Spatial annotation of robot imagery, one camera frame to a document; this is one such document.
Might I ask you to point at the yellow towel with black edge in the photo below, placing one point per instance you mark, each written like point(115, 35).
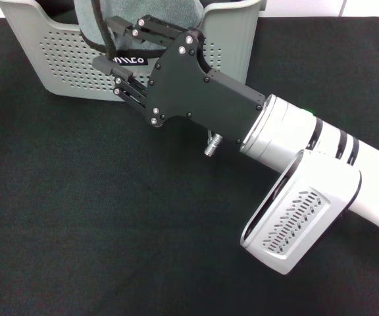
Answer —
point(87, 23)

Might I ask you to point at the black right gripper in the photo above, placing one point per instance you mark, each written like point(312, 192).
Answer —
point(189, 89)

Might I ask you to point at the black tablecloth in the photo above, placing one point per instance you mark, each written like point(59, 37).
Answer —
point(110, 230)

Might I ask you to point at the black logo label on box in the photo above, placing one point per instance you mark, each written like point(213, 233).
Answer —
point(137, 61)

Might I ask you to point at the black cloth inside box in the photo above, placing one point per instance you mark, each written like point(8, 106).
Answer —
point(61, 16)

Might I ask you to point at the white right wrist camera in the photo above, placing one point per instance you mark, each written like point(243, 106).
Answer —
point(301, 224)

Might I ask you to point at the grey perforated plastic storage box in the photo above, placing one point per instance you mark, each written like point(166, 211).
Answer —
point(61, 66)

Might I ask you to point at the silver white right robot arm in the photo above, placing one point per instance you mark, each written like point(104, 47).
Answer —
point(285, 125)

